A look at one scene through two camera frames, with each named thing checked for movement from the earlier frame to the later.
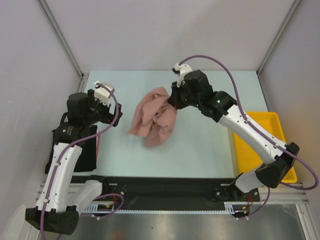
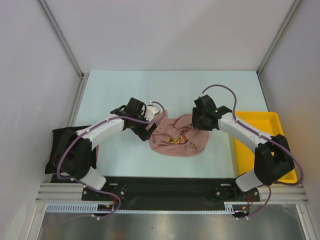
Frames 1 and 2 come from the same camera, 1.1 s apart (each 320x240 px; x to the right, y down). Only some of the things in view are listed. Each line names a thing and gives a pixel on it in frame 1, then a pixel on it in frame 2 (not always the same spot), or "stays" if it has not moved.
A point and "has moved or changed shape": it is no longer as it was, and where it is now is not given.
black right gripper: [174, 99] to [195, 122]
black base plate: [172, 190] stays
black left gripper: [109, 117] to [142, 133]
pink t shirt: [154, 118] has moved or changed shape
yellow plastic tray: [246, 157] stays
